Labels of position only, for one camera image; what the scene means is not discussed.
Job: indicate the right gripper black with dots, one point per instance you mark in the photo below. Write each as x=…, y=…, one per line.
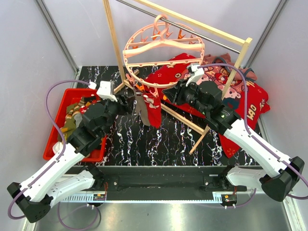
x=171, y=93

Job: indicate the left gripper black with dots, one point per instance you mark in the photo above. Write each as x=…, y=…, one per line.
x=127, y=107

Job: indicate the pink clip holding red sock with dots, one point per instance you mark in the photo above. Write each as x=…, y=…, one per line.
x=154, y=93

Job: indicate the orange clip holding sock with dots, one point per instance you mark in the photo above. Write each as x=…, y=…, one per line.
x=139, y=88

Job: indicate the red cat pattern sock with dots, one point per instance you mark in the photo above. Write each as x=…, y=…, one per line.
x=153, y=106

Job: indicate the pink round clip hanger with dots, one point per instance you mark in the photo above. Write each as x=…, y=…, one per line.
x=163, y=53

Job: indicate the beige sock maroon striped cuff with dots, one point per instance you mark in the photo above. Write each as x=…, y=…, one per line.
x=139, y=101

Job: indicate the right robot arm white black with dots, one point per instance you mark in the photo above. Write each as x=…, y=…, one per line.
x=279, y=173

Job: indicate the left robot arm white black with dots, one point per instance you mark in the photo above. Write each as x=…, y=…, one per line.
x=39, y=193

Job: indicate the black argyle sock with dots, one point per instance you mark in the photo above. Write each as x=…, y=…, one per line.
x=86, y=101

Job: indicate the olive green striped sock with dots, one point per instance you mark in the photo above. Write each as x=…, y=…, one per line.
x=72, y=119

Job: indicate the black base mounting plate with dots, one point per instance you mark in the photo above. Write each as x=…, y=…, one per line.
x=150, y=180

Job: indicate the white sock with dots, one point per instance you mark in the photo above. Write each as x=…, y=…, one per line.
x=57, y=148

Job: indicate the metal rack rod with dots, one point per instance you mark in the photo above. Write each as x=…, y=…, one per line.
x=182, y=27

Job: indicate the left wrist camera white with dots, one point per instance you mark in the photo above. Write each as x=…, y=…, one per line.
x=106, y=91

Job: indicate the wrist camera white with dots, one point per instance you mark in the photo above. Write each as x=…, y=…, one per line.
x=106, y=91
x=195, y=71

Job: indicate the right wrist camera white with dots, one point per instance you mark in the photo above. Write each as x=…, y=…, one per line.
x=195, y=71

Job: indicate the wooden clothes rack frame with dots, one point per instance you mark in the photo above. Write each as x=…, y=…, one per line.
x=176, y=18

